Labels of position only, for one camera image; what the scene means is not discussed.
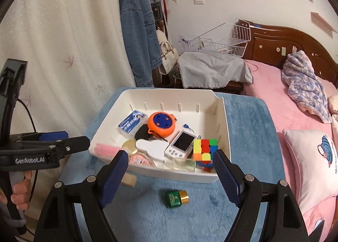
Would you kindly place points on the white handheld game console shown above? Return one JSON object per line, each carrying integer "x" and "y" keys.
{"x": 181, "y": 142}

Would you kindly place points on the blue table mat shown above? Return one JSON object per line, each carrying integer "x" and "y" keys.
{"x": 163, "y": 220}

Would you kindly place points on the white plastic bin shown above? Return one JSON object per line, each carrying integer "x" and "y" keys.
{"x": 163, "y": 99}

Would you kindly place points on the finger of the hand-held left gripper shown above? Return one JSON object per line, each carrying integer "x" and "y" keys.
{"x": 74, "y": 145}
{"x": 52, "y": 136}

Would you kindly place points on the white handbag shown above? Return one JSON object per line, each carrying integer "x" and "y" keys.
{"x": 167, "y": 57}

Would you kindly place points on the pink pillow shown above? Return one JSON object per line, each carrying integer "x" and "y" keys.
{"x": 306, "y": 162}

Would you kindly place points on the pink bar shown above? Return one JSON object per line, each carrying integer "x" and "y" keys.
{"x": 105, "y": 149}

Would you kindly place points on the small pink wall shelf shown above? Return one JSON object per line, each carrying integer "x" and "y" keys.
{"x": 323, "y": 22}

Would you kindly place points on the white curtain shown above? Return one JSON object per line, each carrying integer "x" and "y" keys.
{"x": 66, "y": 33}

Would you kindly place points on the purple floral blanket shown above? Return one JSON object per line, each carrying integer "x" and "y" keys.
{"x": 303, "y": 83}

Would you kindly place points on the round gold lid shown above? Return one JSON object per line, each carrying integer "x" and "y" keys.
{"x": 129, "y": 146}

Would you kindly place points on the peach cartoon blanket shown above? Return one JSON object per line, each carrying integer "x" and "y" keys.
{"x": 333, "y": 104}

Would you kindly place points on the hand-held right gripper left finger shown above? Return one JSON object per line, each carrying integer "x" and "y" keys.
{"x": 116, "y": 176}

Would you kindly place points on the brown wooden headboard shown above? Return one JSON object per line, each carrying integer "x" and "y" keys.
{"x": 269, "y": 43}

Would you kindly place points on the grey cloth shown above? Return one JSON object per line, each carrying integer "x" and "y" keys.
{"x": 211, "y": 70}

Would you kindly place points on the denim jacket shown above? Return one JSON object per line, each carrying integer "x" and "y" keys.
{"x": 137, "y": 33}

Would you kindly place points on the orange round toy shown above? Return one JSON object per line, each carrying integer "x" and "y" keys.
{"x": 161, "y": 124}

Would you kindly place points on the person's left hand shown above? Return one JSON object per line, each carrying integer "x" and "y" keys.
{"x": 22, "y": 191}

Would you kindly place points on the dark grey hanging bag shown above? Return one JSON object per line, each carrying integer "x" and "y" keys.
{"x": 155, "y": 6}

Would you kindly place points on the green jar with gold lid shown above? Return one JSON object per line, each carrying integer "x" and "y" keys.
{"x": 174, "y": 198}

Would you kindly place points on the clear glass bottle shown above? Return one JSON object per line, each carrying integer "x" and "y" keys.
{"x": 183, "y": 165}

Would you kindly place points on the white eared plastic item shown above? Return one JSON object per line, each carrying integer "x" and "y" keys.
{"x": 153, "y": 152}

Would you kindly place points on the black power adapter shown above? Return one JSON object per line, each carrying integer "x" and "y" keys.
{"x": 141, "y": 131}

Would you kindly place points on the colourful puzzle cube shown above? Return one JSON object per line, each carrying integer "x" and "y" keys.
{"x": 204, "y": 152}

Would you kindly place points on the blue and white box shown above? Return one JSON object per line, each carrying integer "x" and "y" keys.
{"x": 132, "y": 123}

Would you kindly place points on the pink bed sheet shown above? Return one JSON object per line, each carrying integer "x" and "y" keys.
{"x": 269, "y": 99}

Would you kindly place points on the small blue tag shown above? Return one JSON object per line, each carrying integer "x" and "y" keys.
{"x": 186, "y": 126}

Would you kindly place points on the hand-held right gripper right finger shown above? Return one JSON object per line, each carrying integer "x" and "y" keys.
{"x": 225, "y": 176}

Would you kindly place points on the wooden block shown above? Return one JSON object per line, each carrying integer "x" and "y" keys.
{"x": 130, "y": 180}

